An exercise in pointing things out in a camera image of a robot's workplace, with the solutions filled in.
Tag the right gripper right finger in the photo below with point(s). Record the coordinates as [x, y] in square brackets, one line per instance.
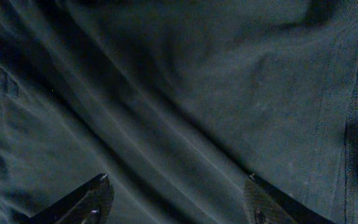
[266, 204]

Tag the black t-shirt with logo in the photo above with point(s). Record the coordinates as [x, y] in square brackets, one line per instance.
[178, 102]

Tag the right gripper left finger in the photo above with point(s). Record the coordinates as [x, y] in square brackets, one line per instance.
[89, 204]

